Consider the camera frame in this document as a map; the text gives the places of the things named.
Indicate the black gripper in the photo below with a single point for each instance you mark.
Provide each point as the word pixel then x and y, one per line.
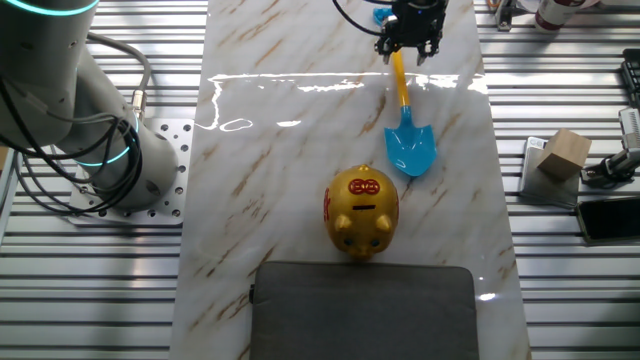
pixel 415 22

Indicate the blue and yellow toy shovel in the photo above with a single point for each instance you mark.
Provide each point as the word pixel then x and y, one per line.
pixel 410 145

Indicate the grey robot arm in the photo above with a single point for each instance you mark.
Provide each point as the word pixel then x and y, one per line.
pixel 45 60

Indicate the red and white can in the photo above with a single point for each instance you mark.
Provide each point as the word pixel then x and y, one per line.
pixel 552 15

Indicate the golden piggy bank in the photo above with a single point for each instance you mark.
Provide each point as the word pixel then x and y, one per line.
pixel 361 215

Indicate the large wooden block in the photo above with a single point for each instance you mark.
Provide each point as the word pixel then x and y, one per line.
pixel 565 152

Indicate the black ribbed item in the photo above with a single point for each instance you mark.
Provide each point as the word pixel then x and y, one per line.
pixel 632 75

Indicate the silver vented box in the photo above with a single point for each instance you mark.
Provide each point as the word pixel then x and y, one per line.
pixel 631 127

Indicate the black clamp with silver cylinder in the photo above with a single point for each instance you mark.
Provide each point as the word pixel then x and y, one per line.
pixel 617 165

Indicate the grey fabric pad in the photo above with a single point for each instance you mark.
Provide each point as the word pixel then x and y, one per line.
pixel 362 310

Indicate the black smartphone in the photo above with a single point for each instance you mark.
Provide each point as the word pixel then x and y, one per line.
pixel 610 219

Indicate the aluminium corner bracket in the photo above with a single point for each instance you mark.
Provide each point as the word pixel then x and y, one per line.
pixel 505 17

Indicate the grey metal plate bracket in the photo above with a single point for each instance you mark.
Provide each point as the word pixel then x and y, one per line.
pixel 542 187

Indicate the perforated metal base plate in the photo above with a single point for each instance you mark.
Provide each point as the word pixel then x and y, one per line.
pixel 170 215

